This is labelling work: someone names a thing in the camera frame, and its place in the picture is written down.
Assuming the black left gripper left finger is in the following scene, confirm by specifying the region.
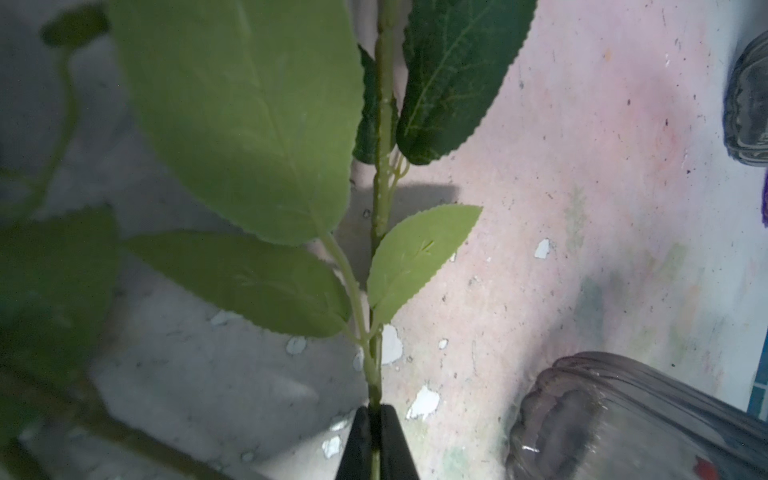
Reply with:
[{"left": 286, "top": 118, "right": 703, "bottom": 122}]
[{"left": 335, "top": 406, "right": 373, "bottom": 480}]

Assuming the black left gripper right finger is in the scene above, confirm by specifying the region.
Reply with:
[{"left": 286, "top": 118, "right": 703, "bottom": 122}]
[{"left": 379, "top": 404, "right": 420, "bottom": 480}]

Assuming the dark smoky glass vase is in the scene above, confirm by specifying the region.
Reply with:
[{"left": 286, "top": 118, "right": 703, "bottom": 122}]
[{"left": 505, "top": 352, "right": 767, "bottom": 479}]

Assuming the purple blue ribbed glass vase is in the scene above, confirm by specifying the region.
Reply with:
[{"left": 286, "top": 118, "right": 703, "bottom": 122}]
[{"left": 760, "top": 171, "right": 768, "bottom": 229}]

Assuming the pink glass vase with twine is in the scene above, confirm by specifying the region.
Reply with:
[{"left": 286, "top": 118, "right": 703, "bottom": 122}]
[{"left": 723, "top": 31, "right": 767, "bottom": 167}]

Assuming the bunch of roses on table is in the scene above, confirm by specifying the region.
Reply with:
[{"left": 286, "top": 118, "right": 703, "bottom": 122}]
[{"left": 1, "top": 1, "right": 219, "bottom": 479}]

